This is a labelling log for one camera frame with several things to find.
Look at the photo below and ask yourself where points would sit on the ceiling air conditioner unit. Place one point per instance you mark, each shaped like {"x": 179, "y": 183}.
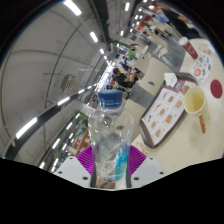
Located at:
{"x": 68, "y": 82}

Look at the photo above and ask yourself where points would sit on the white paper napkin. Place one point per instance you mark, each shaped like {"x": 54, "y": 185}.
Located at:
{"x": 170, "y": 80}

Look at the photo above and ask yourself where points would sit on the ceiling lights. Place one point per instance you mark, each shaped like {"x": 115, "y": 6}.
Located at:
{"x": 72, "y": 7}

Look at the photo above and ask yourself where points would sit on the brown food tray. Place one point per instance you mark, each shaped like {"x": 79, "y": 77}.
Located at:
{"x": 165, "y": 113}

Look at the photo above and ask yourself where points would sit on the beige chair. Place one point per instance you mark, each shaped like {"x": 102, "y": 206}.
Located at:
{"x": 158, "y": 71}
{"x": 138, "y": 111}

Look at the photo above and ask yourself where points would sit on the colourful printed paper leaflet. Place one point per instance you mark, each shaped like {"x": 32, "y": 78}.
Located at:
{"x": 201, "y": 68}

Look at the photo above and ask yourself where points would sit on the red paper cup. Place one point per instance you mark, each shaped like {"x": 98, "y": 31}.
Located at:
{"x": 189, "y": 48}

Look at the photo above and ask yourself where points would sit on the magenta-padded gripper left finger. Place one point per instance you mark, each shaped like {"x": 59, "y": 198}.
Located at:
{"x": 85, "y": 160}

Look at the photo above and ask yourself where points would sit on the clear bottle with blue cap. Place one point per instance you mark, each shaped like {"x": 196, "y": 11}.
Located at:
{"x": 110, "y": 133}

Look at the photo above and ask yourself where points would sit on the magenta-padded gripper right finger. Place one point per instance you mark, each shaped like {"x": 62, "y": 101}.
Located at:
{"x": 137, "y": 160}

